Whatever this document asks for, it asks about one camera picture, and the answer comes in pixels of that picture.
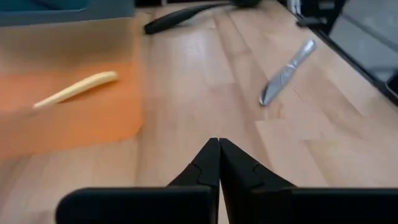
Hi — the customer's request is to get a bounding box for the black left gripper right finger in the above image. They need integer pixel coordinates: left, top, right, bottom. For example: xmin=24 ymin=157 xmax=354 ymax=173
xmin=220 ymin=138 xmax=398 ymax=224

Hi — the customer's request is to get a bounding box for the black plastic ladle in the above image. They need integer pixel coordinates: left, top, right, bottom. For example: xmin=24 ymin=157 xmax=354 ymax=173
xmin=143 ymin=0 xmax=262 ymax=35

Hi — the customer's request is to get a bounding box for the black aluminium frame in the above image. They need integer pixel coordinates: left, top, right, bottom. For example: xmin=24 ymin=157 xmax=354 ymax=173
xmin=276 ymin=0 xmax=398 ymax=106

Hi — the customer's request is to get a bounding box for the white strip on frame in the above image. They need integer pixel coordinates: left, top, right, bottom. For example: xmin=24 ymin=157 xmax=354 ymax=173
xmin=286 ymin=0 xmax=303 ymax=16

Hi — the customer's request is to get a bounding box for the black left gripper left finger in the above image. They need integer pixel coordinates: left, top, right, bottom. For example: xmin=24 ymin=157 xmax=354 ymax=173
xmin=55 ymin=138 xmax=221 ymax=224

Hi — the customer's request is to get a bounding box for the dark blue plastic bin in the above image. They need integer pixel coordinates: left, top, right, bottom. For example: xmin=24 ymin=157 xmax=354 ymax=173
xmin=0 ymin=0 xmax=136 ymax=27

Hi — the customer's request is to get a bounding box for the orange translucent plastic bin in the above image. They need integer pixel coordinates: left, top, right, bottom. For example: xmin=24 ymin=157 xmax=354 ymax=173
xmin=0 ymin=17 xmax=144 ymax=160

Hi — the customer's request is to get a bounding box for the yellow wooden utensil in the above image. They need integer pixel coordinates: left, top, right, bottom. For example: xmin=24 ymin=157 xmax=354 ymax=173
xmin=32 ymin=70 xmax=119 ymax=110

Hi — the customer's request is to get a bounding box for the silver table knife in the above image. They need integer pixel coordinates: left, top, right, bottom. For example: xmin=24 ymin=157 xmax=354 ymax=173
xmin=258 ymin=39 xmax=317 ymax=106

